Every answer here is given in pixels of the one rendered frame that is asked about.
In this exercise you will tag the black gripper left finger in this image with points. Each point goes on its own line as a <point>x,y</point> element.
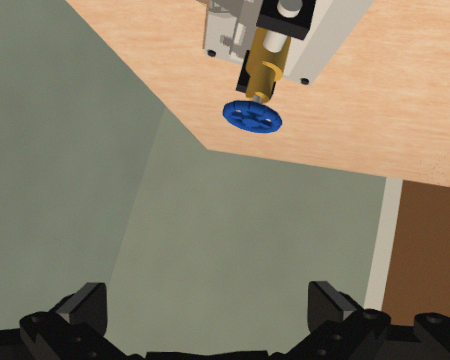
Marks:
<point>74,342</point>

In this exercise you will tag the grey mounting plate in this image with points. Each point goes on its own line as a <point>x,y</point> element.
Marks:
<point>338,22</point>

